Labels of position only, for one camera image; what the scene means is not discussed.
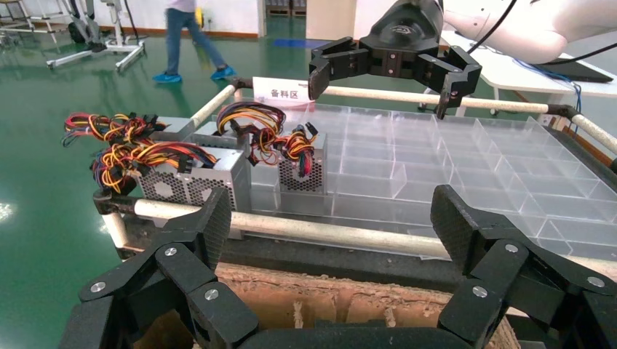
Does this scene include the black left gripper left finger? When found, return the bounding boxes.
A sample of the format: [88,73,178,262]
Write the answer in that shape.
[57,186,261,349]

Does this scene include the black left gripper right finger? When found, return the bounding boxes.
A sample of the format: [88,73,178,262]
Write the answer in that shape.
[430,184,617,349]

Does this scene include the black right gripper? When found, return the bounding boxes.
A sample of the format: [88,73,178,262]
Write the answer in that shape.
[307,0,483,121]

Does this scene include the clear acrylic divider tray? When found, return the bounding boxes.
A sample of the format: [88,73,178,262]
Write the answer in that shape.
[250,103,617,263]

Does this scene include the white office table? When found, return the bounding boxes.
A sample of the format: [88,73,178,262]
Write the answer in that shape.
[441,29,617,116]

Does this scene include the white sign card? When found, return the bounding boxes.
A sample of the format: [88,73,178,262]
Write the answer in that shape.
[252,76,314,103]

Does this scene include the brown cardboard divider box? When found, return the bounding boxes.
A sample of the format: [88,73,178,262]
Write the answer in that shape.
[132,262,522,349]

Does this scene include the dark stacked crates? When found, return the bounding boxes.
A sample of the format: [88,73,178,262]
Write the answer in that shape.
[266,0,308,17]

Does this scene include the black laptop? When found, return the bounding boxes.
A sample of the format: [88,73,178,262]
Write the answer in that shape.
[535,60,616,84]

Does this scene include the person in blue jeans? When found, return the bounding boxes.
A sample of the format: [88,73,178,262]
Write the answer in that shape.
[151,0,238,84]

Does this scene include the white wheeled equipment stand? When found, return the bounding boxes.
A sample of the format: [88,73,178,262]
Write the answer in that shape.
[45,0,146,73]

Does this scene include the grey power supply with wires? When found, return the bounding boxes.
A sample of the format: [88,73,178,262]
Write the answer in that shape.
[90,142,218,206]
[195,101,289,167]
[61,111,196,145]
[185,146,252,215]
[276,122,330,195]

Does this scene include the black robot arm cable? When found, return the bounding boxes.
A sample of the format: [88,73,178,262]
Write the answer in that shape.
[466,0,519,54]
[539,41,617,66]

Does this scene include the blue cable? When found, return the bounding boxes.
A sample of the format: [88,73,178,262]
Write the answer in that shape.
[512,57,584,124]

